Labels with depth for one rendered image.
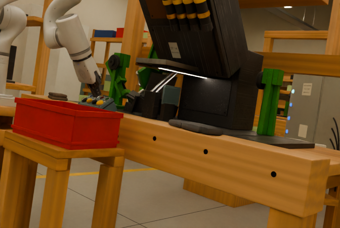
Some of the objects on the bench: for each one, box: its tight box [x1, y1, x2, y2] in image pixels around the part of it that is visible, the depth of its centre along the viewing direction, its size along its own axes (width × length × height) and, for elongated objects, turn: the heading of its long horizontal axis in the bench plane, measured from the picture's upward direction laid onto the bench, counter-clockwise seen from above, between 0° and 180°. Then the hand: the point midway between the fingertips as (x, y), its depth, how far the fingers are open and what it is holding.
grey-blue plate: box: [159, 85, 181, 121], centre depth 152 cm, size 10×2×14 cm
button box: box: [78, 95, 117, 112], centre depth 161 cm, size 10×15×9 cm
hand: (95, 91), depth 152 cm, fingers closed
